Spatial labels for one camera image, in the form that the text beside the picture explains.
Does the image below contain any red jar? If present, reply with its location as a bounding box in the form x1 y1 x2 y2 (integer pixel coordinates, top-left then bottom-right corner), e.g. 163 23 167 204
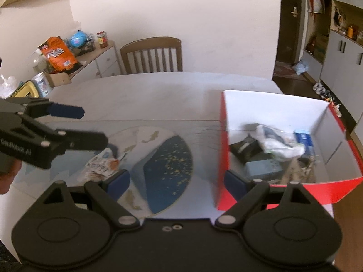
96 31 109 49

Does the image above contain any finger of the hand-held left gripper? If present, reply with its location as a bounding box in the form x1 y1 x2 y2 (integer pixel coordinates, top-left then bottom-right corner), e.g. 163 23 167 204
6 98 85 119
21 113 110 157

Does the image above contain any blue globe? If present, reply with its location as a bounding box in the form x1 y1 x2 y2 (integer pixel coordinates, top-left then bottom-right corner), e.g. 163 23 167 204
70 31 86 47

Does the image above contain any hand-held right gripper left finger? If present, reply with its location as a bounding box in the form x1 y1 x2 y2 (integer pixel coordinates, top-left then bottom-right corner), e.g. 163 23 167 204
37 169 141 228

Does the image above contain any clear plastic container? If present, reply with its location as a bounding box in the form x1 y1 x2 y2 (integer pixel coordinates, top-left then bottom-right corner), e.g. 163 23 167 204
32 48 49 73

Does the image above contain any clear crumpled plastic bag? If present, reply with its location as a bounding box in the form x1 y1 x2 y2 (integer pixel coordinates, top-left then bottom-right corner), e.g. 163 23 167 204
0 74 18 97

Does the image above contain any dark brown door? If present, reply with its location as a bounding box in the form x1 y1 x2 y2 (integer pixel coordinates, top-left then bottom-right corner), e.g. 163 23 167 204
272 0 308 83

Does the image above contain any person's left hand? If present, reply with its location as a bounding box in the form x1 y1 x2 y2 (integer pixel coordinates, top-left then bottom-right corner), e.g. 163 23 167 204
0 157 22 194

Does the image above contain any cardboard storage box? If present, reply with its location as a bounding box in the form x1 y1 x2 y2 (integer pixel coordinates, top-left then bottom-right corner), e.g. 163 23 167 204
313 34 328 60

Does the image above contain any white desktop table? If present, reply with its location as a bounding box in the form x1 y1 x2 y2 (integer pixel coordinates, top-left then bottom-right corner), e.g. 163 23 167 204
0 72 335 247

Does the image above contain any light blue small carton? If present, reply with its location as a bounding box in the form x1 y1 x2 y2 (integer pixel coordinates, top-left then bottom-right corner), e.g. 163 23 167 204
245 159 284 180

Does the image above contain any brown sticks packet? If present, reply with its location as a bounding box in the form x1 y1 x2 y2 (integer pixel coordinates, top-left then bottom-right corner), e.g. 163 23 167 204
279 156 316 185

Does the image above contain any orange snack bag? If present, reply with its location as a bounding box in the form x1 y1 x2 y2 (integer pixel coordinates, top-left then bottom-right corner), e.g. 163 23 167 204
39 36 78 73

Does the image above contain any white blue sachet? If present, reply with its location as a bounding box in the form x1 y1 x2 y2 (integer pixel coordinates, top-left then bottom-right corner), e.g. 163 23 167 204
293 130 314 155

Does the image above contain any yellow tissue box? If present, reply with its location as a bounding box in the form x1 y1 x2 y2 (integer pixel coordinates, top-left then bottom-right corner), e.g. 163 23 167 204
11 81 40 99

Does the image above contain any white hanging shopping bag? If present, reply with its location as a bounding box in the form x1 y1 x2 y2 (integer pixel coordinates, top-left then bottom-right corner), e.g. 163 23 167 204
308 0 324 14

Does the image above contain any grey wardrobe cabinet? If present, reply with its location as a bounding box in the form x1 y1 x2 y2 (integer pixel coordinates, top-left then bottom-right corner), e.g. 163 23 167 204
302 0 363 128

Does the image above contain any white printed canister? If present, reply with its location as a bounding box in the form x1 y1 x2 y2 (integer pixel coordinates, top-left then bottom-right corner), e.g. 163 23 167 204
31 72 53 97

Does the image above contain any light wooden box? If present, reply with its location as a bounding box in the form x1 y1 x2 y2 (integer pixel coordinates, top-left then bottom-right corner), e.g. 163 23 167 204
45 72 70 88

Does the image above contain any red cardboard box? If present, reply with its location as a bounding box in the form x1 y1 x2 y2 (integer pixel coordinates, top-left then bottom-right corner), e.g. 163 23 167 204
217 90 363 211

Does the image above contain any white sideboard cabinet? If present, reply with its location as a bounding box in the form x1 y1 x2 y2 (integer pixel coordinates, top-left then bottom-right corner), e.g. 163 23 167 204
68 40 122 80

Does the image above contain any white plastic bag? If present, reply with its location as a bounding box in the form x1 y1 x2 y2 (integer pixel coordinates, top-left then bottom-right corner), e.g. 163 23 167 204
255 124 307 160

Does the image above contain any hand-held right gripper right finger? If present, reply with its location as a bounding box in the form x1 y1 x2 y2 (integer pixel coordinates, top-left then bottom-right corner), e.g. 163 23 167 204
216 169 325 228

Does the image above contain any white pouch with orange print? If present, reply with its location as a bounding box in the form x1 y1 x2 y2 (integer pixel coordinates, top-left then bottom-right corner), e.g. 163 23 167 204
77 148 120 182

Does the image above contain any pale blue bag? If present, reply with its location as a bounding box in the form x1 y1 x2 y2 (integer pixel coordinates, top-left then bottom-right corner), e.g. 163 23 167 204
292 60 309 76

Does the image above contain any brown wooden chair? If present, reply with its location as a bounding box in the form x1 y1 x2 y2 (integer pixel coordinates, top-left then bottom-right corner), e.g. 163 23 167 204
120 37 183 75

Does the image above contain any dark snack packet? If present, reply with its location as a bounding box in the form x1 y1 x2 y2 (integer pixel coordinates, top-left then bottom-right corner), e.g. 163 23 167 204
229 136 263 163

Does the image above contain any patterned doormat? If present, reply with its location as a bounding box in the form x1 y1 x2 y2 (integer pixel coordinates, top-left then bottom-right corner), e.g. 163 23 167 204
274 64 295 77

